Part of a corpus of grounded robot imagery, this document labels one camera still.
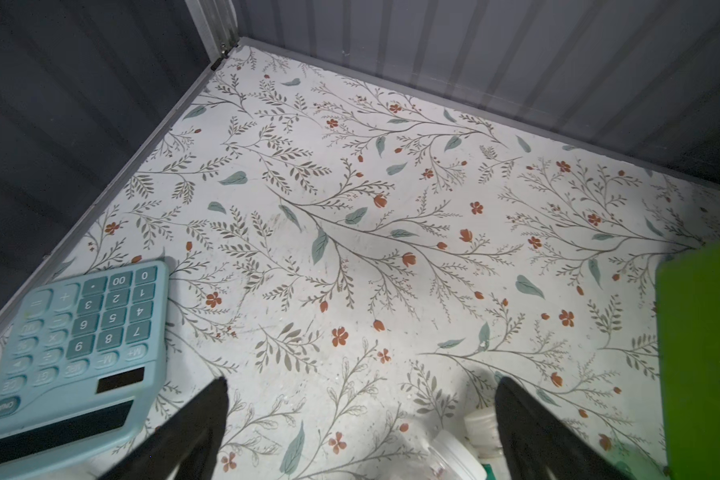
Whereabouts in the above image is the clear bottle pink label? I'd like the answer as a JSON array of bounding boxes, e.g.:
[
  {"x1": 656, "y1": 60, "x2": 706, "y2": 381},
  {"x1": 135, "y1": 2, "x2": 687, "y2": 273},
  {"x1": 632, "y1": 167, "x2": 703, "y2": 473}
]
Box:
[{"x1": 424, "y1": 430, "x2": 487, "y2": 480}]

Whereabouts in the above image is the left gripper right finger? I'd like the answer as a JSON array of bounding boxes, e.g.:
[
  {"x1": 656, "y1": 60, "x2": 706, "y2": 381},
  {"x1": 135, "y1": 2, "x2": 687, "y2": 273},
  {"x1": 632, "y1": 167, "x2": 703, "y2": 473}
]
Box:
[{"x1": 495, "y1": 377, "x2": 627, "y2": 480}]

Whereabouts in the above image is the green bin with black liner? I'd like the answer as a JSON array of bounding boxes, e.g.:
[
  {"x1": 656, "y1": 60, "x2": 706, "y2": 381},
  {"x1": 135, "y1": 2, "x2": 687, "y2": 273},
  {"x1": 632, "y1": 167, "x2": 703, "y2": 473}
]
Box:
[{"x1": 656, "y1": 241, "x2": 720, "y2": 479}]

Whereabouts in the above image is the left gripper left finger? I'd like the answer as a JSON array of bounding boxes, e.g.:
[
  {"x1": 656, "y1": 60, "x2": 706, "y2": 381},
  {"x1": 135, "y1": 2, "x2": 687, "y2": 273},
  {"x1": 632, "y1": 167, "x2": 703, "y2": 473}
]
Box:
[{"x1": 102, "y1": 377, "x2": 229, "y2": 479}]

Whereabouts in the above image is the clear bottle green-white label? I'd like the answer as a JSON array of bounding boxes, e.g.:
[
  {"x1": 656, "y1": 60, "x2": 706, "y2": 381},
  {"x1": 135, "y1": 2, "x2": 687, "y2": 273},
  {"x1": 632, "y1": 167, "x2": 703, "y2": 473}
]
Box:
[{"x1": 464, "y1": 406, "x2": 511, "y2": 480}]

